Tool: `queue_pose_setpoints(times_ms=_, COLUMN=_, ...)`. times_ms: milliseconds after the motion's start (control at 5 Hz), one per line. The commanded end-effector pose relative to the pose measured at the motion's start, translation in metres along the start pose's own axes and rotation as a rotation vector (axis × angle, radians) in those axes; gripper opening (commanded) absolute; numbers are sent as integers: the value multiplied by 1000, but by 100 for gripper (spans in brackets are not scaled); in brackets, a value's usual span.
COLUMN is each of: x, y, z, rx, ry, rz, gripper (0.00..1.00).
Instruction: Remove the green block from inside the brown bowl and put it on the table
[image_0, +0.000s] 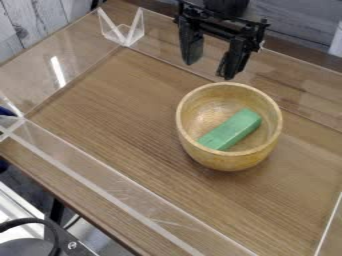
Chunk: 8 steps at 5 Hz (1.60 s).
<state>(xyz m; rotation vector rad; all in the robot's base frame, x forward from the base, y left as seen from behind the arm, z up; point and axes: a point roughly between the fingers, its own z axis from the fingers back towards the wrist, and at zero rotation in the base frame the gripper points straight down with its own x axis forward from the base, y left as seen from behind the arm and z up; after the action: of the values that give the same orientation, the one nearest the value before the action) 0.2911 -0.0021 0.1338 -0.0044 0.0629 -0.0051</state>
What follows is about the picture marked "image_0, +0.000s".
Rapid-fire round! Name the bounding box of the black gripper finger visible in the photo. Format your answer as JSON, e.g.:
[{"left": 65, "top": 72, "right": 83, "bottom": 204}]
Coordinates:
[
  {"left": 179, "top": 20, "right": 204, "bottom": 65},
  {"left": 216, "top": 37, "right": 251, "bottom": 80}
]

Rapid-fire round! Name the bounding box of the black metal bracket with screw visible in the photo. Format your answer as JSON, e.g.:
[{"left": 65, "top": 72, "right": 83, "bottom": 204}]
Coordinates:
[{"left": 47, "top": 219, "right": 99, "bottom": 256}]

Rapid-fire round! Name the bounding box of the black cable bottom left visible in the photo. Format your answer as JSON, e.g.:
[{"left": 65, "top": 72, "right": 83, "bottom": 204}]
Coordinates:
[{"left": 0, "top": 217, "right": 61, "bottom": 256}]

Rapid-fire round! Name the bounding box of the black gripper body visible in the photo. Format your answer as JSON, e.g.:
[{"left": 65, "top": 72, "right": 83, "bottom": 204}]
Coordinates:
[{"left": 176, "top": 0, "right": 270, "bottom": 52}]

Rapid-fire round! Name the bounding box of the blue object left edge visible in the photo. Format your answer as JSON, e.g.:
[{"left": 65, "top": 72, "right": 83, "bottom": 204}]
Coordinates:
[{"left": 0, "top": 106, "right": 16, "bottom": 117}]

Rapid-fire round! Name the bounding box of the brown wooden bowl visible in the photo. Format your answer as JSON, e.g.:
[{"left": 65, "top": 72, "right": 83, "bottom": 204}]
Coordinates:
[{"left": 175, "top": 82, "right": 283, "bottom": 172}]

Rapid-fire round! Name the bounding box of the green rectangular block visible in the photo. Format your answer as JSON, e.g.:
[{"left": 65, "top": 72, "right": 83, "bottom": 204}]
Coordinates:
[{"left": 196, "top": 108, "right": 262, "bottom": 151}]

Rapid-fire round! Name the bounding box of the black table leg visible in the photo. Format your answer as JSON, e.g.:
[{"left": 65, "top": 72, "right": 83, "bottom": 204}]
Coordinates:
[{"left": 49, "top": 199, "right": 65, "bottom": 225}]

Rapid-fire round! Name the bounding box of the clear acrylic enclosure wall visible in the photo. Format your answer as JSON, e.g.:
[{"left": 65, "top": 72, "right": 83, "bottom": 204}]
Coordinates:
[{"left": 0, "top": 1, "right": 342, "bottom": 256}]

